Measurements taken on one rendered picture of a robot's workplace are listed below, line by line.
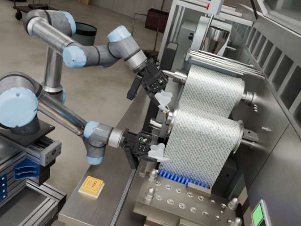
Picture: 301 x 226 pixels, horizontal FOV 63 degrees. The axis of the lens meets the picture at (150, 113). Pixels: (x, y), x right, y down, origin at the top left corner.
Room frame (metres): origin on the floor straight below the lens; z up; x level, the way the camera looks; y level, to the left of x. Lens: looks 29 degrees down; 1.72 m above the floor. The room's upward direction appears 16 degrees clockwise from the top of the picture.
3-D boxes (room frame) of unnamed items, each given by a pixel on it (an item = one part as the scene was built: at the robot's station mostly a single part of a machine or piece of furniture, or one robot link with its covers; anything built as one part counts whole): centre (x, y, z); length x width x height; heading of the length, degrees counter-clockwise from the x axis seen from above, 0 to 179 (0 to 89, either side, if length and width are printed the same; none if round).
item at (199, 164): (0.80, -0.21, 1.11); 0.23 x 0.01 x 0.18; 86
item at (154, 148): (0.82, -0.08, 1.11); 0.09 x 0.03 x 0.06; 87
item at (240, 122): (0.85, -0.35, 1.25); 0.15 x 0.01 x 0.15; 176
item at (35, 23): (0.95, 0.46, 1.40); 0.49 x 0.11 x 0.12; 55
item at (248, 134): (0.85, -0.39, 1.28); 0.06 x 0.05 x 0.02; 86
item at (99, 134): (0.83, 0.18, 1.11); 0.11 x 0.08 x 0.09; 86
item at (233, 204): (0.71, -0.41, 1.05); 0.04 x 0.04 x 0.04
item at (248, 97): (1.10, -0.40, 1.34); 0.07 x 0.07 x 0.07; 86
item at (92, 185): (0.72, 0.15, 0.91); 0.07 x 0.07 x 0.02; 86
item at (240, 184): (1.91, -0.52, 1.02); 2.24 x 0.04 x 0.24; 176
